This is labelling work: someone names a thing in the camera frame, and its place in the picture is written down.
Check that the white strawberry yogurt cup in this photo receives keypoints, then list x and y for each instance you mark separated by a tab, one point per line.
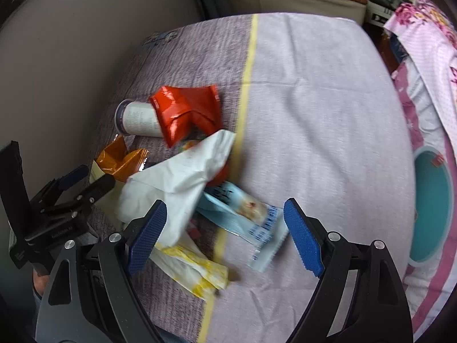
137	119

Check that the orange snack wrapper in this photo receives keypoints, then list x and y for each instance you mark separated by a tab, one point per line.
117	159

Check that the teal plastic bin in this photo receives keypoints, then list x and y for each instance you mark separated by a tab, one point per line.
430	203

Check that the yellow white wrapper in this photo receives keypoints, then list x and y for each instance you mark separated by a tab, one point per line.
192	268

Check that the light blue milk packet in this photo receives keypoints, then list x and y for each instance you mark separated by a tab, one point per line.
246	218

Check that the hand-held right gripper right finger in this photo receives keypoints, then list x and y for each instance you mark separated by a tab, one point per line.
303	239

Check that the white tissue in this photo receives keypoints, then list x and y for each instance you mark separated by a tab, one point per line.
178	182

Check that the white pink striped bedsheet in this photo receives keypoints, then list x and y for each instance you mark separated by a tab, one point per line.
428	121

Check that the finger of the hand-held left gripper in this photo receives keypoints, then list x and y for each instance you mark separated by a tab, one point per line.
96	191
71	178

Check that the pink floral blanket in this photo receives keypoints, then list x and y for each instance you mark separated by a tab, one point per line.
425	35

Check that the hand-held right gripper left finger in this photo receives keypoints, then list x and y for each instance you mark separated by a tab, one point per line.
146	239

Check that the red snack wrapper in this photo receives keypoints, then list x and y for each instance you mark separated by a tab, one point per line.
185	114

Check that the black white box stack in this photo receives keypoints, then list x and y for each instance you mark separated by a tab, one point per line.
382	3

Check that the grey striped cloth cover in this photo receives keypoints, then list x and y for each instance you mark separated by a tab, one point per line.
321	114

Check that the person's left hand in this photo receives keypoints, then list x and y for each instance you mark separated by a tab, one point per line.
40	283

